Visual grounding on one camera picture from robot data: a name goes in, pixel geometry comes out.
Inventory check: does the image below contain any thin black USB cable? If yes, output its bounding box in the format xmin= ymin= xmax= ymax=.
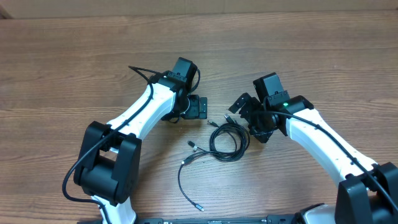
xmin=177 ymin=120 xmax=239 ymax=212

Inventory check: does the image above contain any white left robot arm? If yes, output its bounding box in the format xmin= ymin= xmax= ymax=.
xmin=67 ymin=57 xmax=207 ymax=223

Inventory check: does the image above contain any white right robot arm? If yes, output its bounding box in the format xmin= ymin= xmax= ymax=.
xmin=229 ymin=73 xmax=397 ymax=224

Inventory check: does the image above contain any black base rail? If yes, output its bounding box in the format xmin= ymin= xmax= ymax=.
xmin=133 ymin=203 xmax=336 ymax=224

